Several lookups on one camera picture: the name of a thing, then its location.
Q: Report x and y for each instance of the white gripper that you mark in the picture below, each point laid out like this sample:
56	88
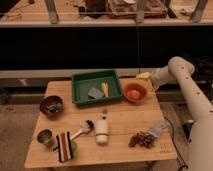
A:
143	75

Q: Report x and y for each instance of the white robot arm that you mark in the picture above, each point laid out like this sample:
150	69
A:
200	149

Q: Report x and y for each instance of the green plastic tray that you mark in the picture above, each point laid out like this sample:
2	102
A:
83	84

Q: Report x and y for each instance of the orange bowl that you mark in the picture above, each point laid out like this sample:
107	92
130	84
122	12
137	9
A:
135	92

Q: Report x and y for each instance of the clear plastic bag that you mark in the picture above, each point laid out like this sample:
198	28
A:
157	130

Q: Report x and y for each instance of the white bottle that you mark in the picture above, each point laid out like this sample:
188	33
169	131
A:
101	130

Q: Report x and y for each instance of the bunch of brown grapes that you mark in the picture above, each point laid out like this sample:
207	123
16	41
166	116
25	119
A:
142	139

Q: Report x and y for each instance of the black pedal box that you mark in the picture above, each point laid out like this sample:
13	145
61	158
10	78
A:
187	126

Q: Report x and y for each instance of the white dish brush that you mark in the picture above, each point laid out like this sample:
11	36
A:
85	127

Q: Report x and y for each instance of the green sponge ball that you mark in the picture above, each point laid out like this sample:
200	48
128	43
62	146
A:
74	148

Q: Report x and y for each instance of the dark brown bowl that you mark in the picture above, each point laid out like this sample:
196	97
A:
51	106

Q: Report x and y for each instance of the wooden table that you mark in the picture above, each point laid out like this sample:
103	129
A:
115	124

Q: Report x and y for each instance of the striped cloth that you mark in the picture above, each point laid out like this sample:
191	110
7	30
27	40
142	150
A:
65	151

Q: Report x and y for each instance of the metal cup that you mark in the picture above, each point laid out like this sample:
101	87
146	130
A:
45	137

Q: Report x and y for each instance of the background shelf bench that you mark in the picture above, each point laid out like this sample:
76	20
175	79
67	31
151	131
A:
106	13

